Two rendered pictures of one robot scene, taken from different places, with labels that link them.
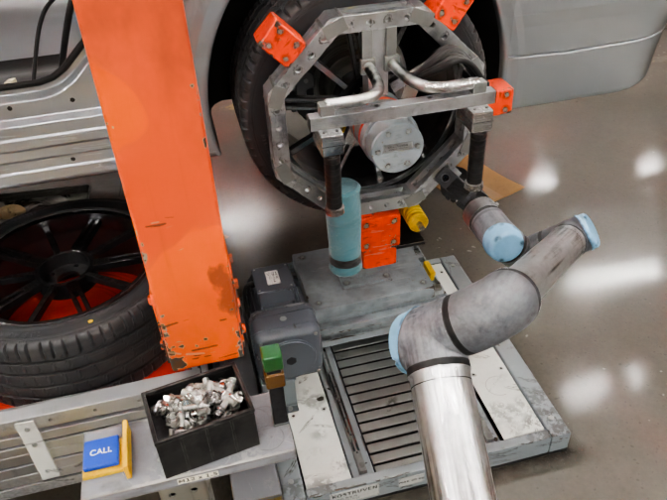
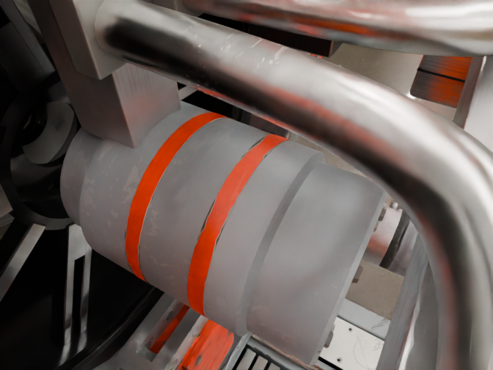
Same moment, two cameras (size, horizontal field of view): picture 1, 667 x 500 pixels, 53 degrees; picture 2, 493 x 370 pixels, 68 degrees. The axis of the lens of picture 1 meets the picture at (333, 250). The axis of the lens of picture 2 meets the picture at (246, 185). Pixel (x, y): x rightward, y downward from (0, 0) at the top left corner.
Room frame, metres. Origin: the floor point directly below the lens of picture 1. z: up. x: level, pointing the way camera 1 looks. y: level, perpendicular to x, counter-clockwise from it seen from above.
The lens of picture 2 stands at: (1.35, -0.03, 1.07)
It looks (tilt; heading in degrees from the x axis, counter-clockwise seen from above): 48 degrees down; 312
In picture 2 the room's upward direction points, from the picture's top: straight up
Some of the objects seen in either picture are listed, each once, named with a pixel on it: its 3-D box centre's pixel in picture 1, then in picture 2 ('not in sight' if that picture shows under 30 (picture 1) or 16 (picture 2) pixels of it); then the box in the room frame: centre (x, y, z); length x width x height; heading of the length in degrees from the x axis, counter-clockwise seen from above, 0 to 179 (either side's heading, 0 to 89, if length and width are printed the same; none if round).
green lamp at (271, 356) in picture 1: (271, 357); not in sight; (0.94, 0.13, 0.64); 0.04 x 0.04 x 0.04; 13
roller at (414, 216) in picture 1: (404, 200); not in sight; (1.67, -0.22, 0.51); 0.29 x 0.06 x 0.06; 13
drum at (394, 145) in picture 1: (384, 129); (222, 213); (1.48, -0.14, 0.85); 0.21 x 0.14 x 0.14; 13
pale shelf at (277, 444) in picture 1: (189, 444); not in sight; (0.89, 0.33, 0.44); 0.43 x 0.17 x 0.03; 103
